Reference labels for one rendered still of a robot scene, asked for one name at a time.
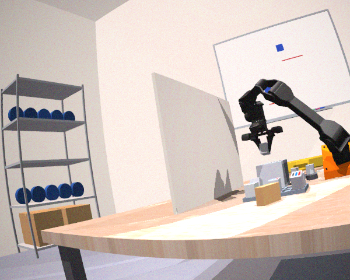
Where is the dark grey short cylinder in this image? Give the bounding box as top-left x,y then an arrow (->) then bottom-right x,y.
306,173 -> 318,181

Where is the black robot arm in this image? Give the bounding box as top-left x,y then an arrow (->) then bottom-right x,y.
239,79 -> 350,166

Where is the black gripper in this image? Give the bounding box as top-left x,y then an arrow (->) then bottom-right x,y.
241,116 -> 283,153

